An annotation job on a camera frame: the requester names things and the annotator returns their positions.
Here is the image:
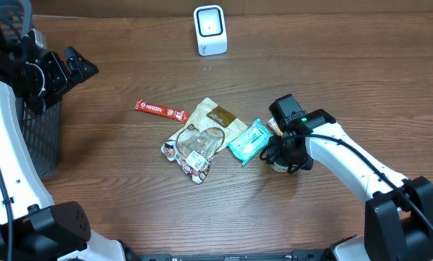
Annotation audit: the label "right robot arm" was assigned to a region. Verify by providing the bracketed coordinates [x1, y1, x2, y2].
[260, 94, 433, 261]

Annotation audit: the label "green lid jar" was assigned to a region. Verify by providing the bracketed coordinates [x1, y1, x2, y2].
[271, 162, 291, 173]

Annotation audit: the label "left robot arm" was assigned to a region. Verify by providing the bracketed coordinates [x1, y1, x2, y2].
[0, 27, 128, 260]

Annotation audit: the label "red Nescafe stick sachet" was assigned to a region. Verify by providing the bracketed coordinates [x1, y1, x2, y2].
[135, 99, 190, 123]

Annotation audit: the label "orange tissue pack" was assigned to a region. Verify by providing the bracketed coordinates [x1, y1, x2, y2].
[268, 117, 284, 136]

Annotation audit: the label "brown cookie bag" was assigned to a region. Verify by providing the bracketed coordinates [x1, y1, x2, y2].
[161, 97, 247, 184]

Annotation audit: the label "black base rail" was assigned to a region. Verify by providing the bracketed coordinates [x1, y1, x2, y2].
[137, 249, 328, 261]

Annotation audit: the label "white barcode scanner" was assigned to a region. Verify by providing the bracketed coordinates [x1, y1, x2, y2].
[194, 4, 228, 57]

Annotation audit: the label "grey plastic mesh basket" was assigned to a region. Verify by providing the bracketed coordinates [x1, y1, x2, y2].
[0, 0, 62, 179]

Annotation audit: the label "green wet wipes pack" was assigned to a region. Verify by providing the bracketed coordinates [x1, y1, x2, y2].
[229, 119, 272, 166]

